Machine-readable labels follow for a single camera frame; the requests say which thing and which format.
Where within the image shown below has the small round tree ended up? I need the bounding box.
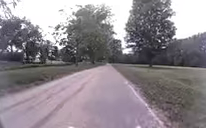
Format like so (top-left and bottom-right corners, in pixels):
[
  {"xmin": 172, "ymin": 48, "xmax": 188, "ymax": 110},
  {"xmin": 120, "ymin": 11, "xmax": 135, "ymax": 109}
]
[{"xmin": 110, "ymin": 38, "xmax": 124, "ymax": 64}]

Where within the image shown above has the pinkish grey asphalt path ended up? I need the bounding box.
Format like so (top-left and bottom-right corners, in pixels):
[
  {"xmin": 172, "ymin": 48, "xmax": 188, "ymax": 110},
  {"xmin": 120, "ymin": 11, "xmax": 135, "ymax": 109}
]
[{"xmin": 0, "ymin": 63, "xmax": 167, "ymax": 128}]

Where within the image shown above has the cluster of leafy trees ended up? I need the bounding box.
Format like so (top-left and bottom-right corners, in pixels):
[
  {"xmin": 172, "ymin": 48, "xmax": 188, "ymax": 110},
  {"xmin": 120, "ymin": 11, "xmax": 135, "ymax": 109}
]
[
  {"xmin": 53, "ymin": 3, "xmax": 116, "ymax": 66},
  {"xmin": 0, "ymin": 0, "xmax": 59, "ymax": 65}
]

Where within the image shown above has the large leafy tree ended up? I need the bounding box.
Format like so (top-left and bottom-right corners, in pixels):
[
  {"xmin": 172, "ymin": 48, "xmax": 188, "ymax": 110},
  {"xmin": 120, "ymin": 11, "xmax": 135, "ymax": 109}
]
[{"xmin": 124, "ymin": 0, "xmax": 178, "ymax": 68}]

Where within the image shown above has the grass verge strip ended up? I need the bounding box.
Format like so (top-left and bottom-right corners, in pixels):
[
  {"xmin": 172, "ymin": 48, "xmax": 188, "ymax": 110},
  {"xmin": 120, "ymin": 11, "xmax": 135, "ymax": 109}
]
[{"xmin": 0, "ymin": 62, "xmax": 105, "ymax": 101}]

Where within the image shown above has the grass field with leaf litter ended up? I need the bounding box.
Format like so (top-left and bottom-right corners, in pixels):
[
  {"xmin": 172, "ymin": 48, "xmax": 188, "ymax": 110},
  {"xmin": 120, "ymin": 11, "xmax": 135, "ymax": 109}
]
[{"xmin": 112, "ymin": 63, "xmax": 206, "ymax": 128}]

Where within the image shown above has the distant row of trees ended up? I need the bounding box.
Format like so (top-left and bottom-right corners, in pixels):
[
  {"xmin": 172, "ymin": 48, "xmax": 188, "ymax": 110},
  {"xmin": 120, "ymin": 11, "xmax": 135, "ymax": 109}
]
[{"xmin": 119, "ymin": 30, "xmax": 206, "ymax": 69}]

